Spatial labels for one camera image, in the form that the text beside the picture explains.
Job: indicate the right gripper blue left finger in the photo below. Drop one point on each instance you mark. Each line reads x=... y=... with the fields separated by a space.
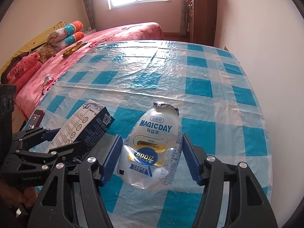
x=108 y=156

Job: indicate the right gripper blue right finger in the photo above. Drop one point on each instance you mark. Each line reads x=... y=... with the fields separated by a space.
x=195 y=157

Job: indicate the olive cloth on bed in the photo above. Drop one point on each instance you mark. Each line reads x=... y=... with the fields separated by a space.
x=73 y=49

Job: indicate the blue checkered tablecloth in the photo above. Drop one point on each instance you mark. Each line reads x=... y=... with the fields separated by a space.
x=148 y=94

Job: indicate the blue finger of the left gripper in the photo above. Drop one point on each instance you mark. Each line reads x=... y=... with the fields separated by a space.
x=68 y=152
x=49 y=134

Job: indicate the black smartphone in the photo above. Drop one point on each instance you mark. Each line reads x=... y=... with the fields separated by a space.
x=35 y=119

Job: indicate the rolled colourful quilt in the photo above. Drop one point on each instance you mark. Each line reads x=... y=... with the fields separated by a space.
x=66 y=36

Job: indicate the small wrapper on bed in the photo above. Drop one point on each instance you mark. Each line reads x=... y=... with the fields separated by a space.
x=48 y=82

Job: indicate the dark blue carton box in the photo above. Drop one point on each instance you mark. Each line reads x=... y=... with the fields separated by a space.
x=88 y=124

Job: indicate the grey curtain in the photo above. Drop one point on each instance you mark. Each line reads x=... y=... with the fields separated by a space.
x=86 y=2
x=183 y=18

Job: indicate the grey curtain left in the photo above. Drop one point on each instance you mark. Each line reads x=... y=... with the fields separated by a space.
x=86 y=2

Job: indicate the pink bed with bedspread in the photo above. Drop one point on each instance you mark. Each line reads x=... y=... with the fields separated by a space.
x=30 y=96

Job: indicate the white yogurt bottle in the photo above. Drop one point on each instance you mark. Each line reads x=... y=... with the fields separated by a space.
x=151 y=152

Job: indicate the person left hand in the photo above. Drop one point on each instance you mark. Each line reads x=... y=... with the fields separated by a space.
x=12 y=196

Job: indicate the brown wooden cabinet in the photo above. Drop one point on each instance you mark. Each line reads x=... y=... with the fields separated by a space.
x=202 y=21

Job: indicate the grey curtain right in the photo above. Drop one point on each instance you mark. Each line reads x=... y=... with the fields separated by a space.
x=183 y=18

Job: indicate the pink pillows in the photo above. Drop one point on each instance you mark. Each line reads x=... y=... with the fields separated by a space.
x=21 y=69

